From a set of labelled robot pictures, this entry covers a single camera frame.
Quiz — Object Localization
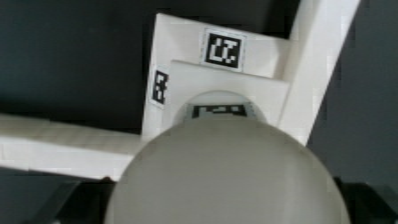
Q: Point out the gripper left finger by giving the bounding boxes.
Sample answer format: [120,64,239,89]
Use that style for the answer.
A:
[24,176,117,224]

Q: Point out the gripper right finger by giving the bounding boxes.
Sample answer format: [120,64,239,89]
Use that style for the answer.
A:
[333,177,398,224]

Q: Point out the white lamp bulb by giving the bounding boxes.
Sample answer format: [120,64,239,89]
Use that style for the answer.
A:
[104,90,353,224]

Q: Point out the white lamp base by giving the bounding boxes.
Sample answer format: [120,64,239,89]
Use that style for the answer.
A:
[141,14,289,140]

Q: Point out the white front fence rail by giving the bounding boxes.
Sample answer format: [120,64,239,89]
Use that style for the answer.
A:
[0,114,141,181]

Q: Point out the white fence rail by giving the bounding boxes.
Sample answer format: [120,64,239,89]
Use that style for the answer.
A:
[0,114,141,181]
[277,0,360,144]

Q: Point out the white right fence rail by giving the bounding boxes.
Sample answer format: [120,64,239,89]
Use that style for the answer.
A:
[277,0,360,144]

